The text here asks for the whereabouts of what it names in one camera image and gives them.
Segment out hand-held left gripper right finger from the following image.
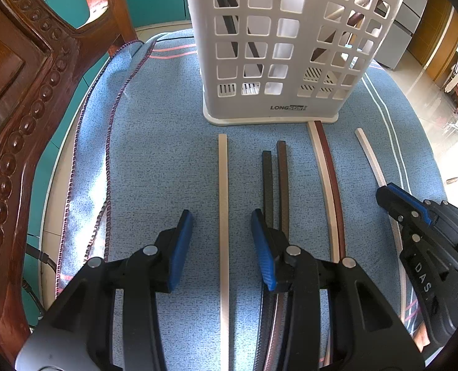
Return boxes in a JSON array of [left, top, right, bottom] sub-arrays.
[[251, 208, 426, 371]]

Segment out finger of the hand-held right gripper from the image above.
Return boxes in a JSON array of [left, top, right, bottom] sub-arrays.
[[376, 185, 430, 249], [387, 184, 458, 264]]

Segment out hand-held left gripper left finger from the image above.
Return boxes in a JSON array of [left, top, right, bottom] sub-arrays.
[[14, 209, 194, 371]]

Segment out beige chopstick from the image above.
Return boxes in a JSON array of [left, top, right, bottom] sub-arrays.
[[354, 128, 406, 319], [307, 122, 341, 369], [312, 0, 369, 63], [217, 134, 232, 371]]

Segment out dark brown chopstick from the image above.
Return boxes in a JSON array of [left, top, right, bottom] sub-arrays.
[[223, 0, 240, 60], [265, 140, 291, 371]]

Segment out white plastic utensil basket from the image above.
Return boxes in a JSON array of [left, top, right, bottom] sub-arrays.
[[182, 0, 412, 126]]

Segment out blue striped cloth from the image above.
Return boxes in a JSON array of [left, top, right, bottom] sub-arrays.
[[55, 29, 448, 371]]

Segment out silver refrigerator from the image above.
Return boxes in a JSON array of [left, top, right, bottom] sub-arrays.
[[372, 0, 431, 71]]

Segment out brown wooden door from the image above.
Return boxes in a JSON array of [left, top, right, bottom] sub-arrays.
[[407, 0, 456, 83]]

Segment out carved brown wooden chair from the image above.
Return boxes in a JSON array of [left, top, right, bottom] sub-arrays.
[[0, 0, 139, 365]]

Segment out teal base cabinets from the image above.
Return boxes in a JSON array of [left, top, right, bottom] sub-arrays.
[[22, 0, 189, 318]]

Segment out black cable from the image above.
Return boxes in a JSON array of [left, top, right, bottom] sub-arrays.
[[22, 243, 60, 318]]

